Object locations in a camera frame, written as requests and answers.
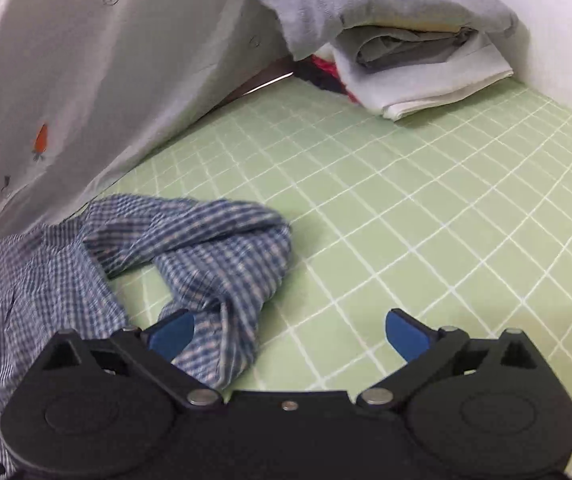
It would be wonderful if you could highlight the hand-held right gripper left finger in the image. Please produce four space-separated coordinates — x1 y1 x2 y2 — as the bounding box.
36 308 224 407

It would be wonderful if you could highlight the white folded cloth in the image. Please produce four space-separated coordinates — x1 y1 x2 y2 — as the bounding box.
333 32 514 122

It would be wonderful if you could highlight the pale yellow folded garment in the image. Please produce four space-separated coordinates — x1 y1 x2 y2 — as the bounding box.
376 21 474 35

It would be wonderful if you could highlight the dark grey folded garment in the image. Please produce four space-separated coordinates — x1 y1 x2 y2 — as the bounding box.
356 27 486 68

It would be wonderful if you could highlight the blue plaid shirt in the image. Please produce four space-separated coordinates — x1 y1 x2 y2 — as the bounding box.
0 195 294 480

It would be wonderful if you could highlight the red and black garment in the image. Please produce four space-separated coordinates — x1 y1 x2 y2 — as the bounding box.
296 42 361 106

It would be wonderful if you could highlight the white carrot print sheet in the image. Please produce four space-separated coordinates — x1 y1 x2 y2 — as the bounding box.
0 0 297 311

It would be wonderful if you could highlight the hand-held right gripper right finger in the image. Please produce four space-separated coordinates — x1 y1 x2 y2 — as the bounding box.
357 308 549 407

